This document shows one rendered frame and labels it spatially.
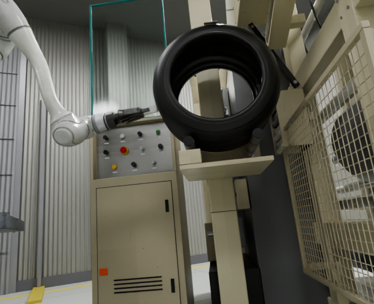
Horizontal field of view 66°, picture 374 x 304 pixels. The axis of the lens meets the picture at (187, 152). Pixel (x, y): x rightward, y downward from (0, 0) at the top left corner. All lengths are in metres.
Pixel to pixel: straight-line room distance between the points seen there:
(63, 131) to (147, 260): 0.95
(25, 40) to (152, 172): 0.99
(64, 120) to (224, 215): 0.86
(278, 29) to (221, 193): 0.87
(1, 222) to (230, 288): 1.03
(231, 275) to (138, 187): 0.75
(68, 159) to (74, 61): 1.48
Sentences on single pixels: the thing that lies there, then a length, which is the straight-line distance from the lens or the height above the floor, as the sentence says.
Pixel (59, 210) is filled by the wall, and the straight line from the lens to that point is 4.09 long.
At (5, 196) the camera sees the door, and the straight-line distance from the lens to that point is 4.10.
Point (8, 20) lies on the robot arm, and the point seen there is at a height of 1.44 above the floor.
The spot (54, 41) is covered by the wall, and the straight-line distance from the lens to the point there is 4.92.
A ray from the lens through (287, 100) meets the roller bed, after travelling 1.59.
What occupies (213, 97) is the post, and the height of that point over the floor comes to 1.24.
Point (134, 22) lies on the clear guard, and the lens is 2.33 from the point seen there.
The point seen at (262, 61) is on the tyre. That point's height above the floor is 1.20.
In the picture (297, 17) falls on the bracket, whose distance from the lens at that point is 1.69.
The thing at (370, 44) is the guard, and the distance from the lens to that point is 0.82.
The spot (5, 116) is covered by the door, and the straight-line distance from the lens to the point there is 4.35.
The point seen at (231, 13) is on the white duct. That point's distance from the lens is 2.42.
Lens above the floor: 0.58
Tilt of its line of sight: 14 degrees up
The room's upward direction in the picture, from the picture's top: 5 degrees counter-clockwise
